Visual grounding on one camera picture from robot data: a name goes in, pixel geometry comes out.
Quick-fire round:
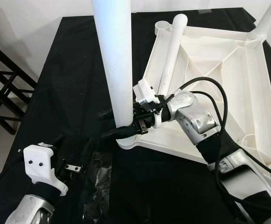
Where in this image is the white plastic children table top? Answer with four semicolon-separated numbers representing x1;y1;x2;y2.
117;20;271;180

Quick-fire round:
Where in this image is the white plastic table leg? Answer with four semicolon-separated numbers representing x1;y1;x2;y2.
91;0;137;129
159;14;188;94
253;0;271;42

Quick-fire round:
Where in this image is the black tablecloth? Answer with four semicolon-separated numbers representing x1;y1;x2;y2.
0;7;271;224

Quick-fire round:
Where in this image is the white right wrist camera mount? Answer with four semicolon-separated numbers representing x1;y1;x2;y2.
133;78;163;129

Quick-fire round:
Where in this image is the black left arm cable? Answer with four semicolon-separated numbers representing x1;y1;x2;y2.
0;156;26;203

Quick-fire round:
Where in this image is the black round stool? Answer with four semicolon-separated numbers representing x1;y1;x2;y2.
0;34;37;136

